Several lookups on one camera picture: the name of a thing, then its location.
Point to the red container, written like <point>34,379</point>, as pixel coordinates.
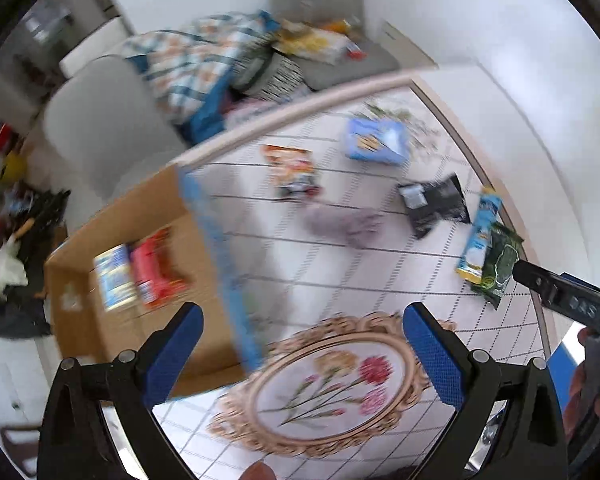
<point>2,137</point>

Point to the blue snack packet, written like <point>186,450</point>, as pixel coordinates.
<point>114,277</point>

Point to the blue yellow long packet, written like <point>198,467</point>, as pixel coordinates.
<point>480,235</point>

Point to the yellow container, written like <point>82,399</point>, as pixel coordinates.
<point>12,167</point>

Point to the plaid blue orange blanket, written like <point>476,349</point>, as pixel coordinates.
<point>190,65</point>

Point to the brown cardboard box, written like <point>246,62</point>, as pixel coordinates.
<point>145,240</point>

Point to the green snack packet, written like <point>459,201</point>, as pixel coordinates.
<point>500,265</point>

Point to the white goose plush toy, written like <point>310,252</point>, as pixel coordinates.
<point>5,270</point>

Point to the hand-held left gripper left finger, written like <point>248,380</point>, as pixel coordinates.
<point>172,355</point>

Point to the grey purple soft cloth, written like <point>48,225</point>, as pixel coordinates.
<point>342,222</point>

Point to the black snack packet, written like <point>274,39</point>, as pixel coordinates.
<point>437,205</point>

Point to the light blue tissue pack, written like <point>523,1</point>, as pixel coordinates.
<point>376,141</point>

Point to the red snack packet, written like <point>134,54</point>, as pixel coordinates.
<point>155,270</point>

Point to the light grey chair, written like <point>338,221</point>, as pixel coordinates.
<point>105,125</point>

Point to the black white striped cushion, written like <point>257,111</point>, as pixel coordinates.
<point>275,77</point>

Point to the black bag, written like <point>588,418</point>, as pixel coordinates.
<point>35,230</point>

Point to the yellow snack bag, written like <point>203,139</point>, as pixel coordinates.
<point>315,42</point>

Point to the orange printed snack packet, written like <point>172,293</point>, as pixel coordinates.
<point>292,170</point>

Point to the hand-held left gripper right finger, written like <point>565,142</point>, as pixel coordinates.
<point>435,355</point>

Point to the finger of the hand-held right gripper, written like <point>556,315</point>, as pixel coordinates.
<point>536,280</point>

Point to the person's right hand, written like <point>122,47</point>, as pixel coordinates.
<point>580,385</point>

